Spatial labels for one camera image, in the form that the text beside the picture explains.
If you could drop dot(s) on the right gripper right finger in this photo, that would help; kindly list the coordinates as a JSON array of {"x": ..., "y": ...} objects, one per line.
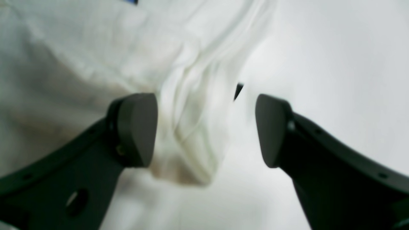
[{"x": 338, "y": 188}]

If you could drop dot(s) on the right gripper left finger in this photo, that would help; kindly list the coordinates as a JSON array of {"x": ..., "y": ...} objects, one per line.
[{"x": 72, "y": 188}]

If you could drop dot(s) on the white printed t-shirt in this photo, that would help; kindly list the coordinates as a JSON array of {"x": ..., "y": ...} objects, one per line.
[{"x": 63, "y": 62}]

